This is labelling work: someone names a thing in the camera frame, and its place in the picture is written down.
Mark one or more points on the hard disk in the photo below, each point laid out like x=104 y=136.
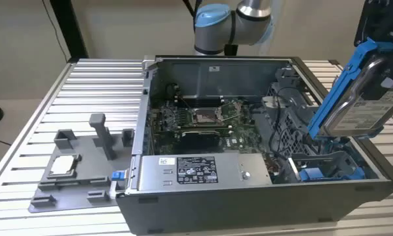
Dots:
x=358 y=115

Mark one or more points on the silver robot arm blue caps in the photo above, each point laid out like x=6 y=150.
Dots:
x=212 y=32

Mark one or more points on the grey metal disk bay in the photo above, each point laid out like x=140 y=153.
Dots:
x=291 y=118

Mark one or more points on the green Dell motherboard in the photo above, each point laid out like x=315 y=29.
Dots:
x=246 y=127

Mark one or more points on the CPU socket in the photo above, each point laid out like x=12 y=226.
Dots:
x=204 y=115

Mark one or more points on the blue plastic bay part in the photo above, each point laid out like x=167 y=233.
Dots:
x=312 y=175

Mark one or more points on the thin metal locking lever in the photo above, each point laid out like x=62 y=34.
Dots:
x=187 y=102

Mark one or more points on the black graphics card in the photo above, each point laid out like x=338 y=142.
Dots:
x=200 y=141

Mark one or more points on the open grey PC case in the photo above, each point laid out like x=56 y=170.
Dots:
x=216 y=211

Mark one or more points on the silver power supply unit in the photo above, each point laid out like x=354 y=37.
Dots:
x=151 y=172

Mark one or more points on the black upright pole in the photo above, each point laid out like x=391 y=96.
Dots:
x=68 y=27

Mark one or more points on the blue case latch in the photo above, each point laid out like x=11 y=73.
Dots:
x=118 y=176

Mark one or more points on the silver CPU chip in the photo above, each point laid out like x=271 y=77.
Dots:
x=63 y=165

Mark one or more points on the grey plastic parts rack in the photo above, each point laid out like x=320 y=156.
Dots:
x=72 y=196

